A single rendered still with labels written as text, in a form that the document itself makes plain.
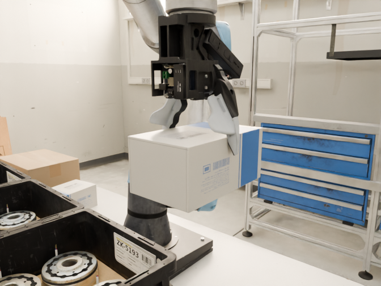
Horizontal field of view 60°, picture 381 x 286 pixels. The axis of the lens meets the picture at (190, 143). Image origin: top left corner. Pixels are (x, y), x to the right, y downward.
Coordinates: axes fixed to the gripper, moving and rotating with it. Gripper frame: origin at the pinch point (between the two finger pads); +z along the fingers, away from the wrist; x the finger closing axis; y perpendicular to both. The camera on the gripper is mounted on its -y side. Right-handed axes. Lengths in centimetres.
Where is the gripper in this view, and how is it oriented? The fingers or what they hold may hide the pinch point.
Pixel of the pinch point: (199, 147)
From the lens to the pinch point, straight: 53.6
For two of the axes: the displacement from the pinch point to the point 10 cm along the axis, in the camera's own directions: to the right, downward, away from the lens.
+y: -6.4, 1.7, -7.5
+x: 7.7, 1.4, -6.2
